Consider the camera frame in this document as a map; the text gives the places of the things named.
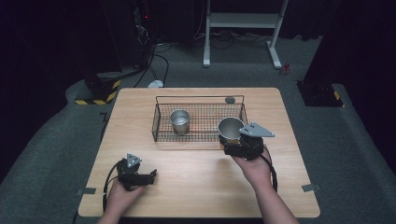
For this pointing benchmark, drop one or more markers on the dark equipment rack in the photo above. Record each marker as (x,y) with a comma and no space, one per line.
(140,31)

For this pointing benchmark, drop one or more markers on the grey tape strip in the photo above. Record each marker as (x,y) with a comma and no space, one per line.
(85,191)
(310,187)

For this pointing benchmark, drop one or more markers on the short silver metal cup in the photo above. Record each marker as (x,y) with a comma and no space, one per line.
(180,120)

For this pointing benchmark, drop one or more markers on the round grey basket tag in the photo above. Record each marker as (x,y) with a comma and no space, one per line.
(230,100)

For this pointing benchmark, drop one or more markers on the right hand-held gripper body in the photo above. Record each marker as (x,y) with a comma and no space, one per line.
(249,146)

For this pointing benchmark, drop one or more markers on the black yellow striped block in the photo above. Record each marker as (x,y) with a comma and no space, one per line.
(320,95)
(99,88)

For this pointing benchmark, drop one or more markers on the small red object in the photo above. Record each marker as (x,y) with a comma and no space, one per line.
(285,69)

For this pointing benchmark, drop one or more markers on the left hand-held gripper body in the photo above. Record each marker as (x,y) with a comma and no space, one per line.
(130,174)

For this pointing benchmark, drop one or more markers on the person's right hand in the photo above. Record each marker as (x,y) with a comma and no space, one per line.
(253,171)

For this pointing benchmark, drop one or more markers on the person's left hand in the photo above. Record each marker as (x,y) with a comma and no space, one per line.
(123,197)

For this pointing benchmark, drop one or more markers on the gold-banded metal cup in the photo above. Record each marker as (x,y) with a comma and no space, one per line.
(230,128)

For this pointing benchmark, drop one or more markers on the white power adapter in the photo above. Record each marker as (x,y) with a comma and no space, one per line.
(155,83)

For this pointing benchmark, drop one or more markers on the white metal stand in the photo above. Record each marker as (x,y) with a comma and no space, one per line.
(243,21)

